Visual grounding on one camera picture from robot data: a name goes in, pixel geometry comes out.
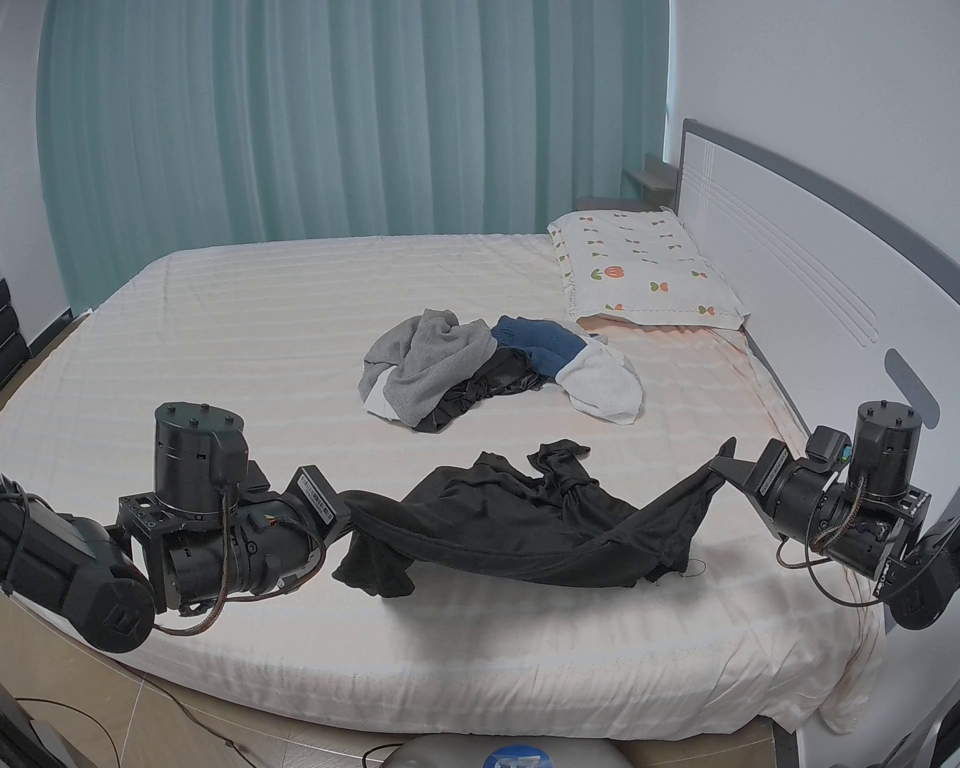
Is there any white printed pillow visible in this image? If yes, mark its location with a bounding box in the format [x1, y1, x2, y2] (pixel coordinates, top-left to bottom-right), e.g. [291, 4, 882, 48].
[546, 206, 751, 331]

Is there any grey bedside table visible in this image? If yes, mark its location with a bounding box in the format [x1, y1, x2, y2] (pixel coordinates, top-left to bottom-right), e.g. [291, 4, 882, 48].
[576, 153, 680, 215]

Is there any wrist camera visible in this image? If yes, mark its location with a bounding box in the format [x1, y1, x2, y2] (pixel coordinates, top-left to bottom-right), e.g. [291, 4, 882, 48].
[210, 427, 271, 502]
[806, 425, 855, 475]

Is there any black chest of drawers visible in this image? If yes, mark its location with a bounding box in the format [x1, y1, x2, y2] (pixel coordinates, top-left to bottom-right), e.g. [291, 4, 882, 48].
[0, 277, 31, 391]

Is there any bed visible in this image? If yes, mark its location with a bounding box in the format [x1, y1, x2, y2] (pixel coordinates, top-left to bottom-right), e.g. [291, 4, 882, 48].
[0, 116, 960, 768]

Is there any black T-shirt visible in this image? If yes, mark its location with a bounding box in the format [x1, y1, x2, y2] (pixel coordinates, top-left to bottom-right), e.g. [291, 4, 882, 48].
[331, 437, 740, 600]

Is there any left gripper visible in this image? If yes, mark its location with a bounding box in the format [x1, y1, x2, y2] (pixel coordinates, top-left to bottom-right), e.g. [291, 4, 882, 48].
[165, 466, 351, 610]

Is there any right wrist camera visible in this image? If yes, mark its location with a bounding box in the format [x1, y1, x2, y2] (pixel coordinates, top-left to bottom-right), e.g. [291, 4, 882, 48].
[806, 425, 855, 475]

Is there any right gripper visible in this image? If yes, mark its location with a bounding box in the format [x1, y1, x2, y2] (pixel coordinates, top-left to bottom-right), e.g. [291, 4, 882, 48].
[738, 440, 886, 579]

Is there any blue-green curtain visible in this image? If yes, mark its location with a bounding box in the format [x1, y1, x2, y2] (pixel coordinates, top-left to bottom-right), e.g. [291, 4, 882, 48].
[37, 0, 270, 316]
[262, 0, 672, 243]

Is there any pile of clothes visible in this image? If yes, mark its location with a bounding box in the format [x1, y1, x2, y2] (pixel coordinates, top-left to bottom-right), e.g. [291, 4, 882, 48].
[357, 307, 646, 435]

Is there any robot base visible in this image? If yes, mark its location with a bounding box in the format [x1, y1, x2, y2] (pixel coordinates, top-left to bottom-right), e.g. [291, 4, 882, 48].
[390, 735, 624, 768]

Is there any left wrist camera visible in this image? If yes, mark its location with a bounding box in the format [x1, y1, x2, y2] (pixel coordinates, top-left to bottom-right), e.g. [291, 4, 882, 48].
[210, 427, 271, 502]

